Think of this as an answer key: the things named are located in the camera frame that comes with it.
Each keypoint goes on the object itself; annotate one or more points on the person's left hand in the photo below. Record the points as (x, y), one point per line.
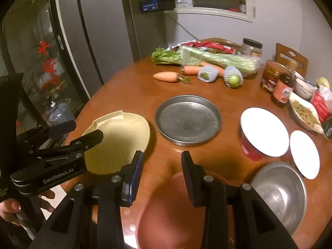
(11, 207)

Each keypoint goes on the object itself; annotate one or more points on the red tissue pack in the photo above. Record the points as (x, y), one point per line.
(321, 100)

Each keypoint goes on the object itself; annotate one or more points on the white dish with pickles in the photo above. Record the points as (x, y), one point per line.
(306, 113)

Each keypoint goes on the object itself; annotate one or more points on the large steel bowl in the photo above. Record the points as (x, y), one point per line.
(283, 189)

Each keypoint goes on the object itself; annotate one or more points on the cream shell-shaped plate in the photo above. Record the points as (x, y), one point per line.
(124, 134)

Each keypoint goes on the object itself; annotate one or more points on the small white ceramic bowl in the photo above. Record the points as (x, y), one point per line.
(303, 89)

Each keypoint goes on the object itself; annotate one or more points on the green fruit foam net left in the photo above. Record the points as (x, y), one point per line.
(208, 74)

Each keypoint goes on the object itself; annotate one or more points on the red snack bag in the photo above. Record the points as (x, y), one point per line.
(208, 46)

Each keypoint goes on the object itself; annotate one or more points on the round metal pan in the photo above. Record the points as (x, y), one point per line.
(188, 120)

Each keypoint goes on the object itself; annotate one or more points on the green liquid plastic bottle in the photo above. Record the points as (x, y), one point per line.
(327, 127)

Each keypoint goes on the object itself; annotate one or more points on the red white enamel bowl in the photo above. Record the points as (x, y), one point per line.
(262, 134)
(305, 154)

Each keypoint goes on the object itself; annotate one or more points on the carrot behind fruit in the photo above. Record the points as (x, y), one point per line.
(220, 69)

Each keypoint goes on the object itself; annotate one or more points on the celery in plastic bag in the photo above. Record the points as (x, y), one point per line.
(186, 55)

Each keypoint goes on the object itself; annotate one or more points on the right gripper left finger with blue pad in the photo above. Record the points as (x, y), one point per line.
(131, 176)

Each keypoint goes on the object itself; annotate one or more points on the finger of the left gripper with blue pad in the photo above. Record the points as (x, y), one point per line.
(61, 129)

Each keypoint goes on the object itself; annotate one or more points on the green fruit foam net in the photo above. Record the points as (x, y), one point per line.
(208, 74)
(233, 78)

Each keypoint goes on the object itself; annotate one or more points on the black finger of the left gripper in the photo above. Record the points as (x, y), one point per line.
(87, 141)

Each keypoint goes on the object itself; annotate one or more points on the green fruit foam net right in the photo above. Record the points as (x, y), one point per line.
(233, 78)

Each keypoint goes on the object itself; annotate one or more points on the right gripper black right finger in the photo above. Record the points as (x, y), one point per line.
(194, 174)

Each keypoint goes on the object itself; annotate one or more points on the water jug on floor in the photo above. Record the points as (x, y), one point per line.
(60, 113)

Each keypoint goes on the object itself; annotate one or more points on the carrot front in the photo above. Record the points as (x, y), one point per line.
(171, 77)

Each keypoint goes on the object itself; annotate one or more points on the wooden chair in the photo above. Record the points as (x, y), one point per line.
(289, 57)

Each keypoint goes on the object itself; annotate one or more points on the grey refrigerator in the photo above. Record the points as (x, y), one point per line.
(99, 37)

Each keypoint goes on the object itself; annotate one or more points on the carrot middle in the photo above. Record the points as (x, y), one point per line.
(191, 70)

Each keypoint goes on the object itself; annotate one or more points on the pink plastic plate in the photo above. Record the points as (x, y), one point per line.
(164, 219)

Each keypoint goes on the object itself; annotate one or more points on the brown sauce bottle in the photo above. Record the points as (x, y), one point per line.
(283, 89)

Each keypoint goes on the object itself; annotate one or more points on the plastic jar black lid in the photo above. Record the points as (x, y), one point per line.
(251, 47)

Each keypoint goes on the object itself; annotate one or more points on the chili sauce glass jar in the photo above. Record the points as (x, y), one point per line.
(271, 74)

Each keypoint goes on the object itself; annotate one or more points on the blue box on shelf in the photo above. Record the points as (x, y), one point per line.
(149, 6)

